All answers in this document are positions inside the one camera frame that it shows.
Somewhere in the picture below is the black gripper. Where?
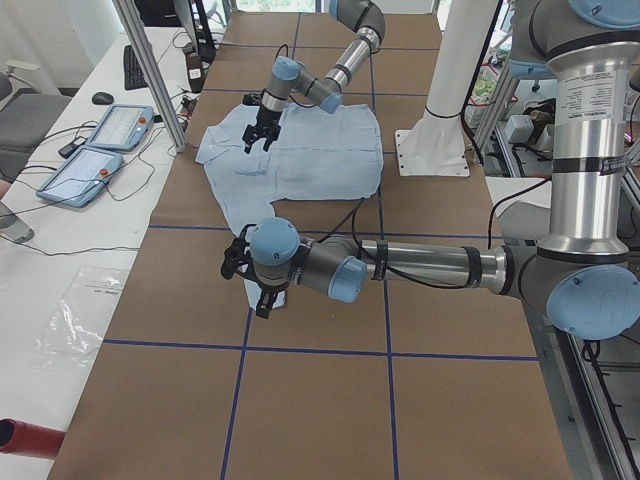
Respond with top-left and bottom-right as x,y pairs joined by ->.
247,272 -> 289,318
242,105 -> 283,153

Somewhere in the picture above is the light blue striped shirt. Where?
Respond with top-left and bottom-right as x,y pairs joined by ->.
196,105 -> 384,303

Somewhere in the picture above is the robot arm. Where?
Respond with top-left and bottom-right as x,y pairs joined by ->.
240,1 -> 639,340
242,1 -> 385,153

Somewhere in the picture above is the upper blue teach pendant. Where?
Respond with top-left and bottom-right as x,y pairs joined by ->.
85,104 -> 154,152

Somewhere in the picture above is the blue teach pendant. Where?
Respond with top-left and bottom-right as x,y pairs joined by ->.
36,147 -> 123,208
85,104 -> 154,152

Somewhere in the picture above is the black keyboard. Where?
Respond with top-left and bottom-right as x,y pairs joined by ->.
123,45 -> 148,91

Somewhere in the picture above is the black computer mouse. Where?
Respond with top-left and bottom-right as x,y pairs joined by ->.
91,91 -> 114,106

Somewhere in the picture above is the lower blue teach pendant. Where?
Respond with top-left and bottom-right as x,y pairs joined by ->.
36,147 -> 123,208

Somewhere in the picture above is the clear plastic bag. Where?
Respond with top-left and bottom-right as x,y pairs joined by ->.
27,266 -> 129,373

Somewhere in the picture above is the grey office chair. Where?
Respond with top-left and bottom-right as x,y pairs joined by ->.
1,60 -> 72,169

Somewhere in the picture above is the clear water bottle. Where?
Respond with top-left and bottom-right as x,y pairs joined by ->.
0,202 -> 34,243

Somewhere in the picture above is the red cylinder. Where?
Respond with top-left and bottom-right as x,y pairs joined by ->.
1,418 -> 65,460

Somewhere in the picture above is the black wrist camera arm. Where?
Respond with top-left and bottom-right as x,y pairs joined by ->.
220,224 -> 257,282
242,92 -> 263,106

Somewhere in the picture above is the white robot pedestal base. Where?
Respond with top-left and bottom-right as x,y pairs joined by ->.
395,0 -> 501,178

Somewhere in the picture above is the aluminium frame post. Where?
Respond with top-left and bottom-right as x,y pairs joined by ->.
112,0 -> 187,153

